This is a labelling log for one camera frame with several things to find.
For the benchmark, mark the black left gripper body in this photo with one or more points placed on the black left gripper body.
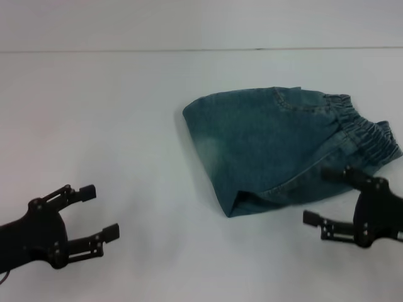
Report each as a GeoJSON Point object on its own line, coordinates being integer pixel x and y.
{"type": "Point", "coordinates": [34, 232]}

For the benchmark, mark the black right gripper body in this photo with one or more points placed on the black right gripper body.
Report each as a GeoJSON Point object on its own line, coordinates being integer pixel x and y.
{"type": "Point", "coordinates": [378, 214]}

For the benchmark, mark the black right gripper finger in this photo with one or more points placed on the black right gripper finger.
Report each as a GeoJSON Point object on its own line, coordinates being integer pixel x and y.
{"type": "Point", "coordinates": [333, 228]}
{"type": "Point", "coordinates": [349, 176]}

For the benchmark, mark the blue denim shorts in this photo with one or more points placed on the blue denim shorts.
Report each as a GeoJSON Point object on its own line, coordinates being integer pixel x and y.
{"type": "Point", "coordinates": [267, 151]}

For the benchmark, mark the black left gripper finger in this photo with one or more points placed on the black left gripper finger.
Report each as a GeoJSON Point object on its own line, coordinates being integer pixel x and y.
{"type": "Point", "coordinates": [91, 242]}
{"type": "Point", "coordinates": [72, 195]}

